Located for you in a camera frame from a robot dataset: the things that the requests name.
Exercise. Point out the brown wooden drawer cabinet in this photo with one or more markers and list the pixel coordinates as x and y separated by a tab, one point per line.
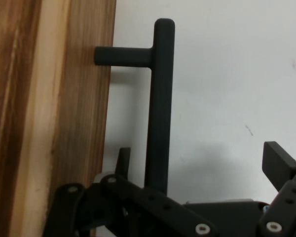
7	98

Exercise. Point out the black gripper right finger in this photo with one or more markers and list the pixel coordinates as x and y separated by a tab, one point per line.
286	202

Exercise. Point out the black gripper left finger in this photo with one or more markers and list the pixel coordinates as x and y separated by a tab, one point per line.
128	209

